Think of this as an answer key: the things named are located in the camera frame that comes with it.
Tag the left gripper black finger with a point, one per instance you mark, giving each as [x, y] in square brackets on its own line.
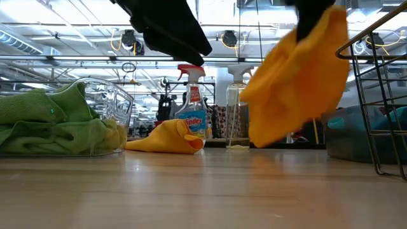
[187, 31]
[171, 47]

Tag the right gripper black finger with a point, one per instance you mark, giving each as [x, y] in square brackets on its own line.
[306, 22]

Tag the orange microfiber towel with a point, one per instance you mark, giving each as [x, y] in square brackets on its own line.
[168, 136]
[295, 95]

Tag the small white ceiling reel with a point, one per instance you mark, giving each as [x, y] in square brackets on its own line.
[163, 82]

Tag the black metal background rack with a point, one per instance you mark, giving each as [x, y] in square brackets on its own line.
[210, 83]

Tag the Windex spray bottle red trigger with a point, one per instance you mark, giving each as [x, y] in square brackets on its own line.
[194, 95]

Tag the black horizontal beam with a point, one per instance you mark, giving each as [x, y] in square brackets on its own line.
[95, 58]

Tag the clear plastic bin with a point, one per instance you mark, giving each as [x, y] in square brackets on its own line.
[108, 98]

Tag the patterned fabric object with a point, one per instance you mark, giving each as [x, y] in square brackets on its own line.
[219, 121]

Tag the clear spray bottle white trigger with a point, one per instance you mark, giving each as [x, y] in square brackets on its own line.
[233, 111]

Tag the small yellow bottle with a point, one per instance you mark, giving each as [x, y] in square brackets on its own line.
[209, 132]

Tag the smoky gray plastic bin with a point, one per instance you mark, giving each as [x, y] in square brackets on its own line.
[349, 143]

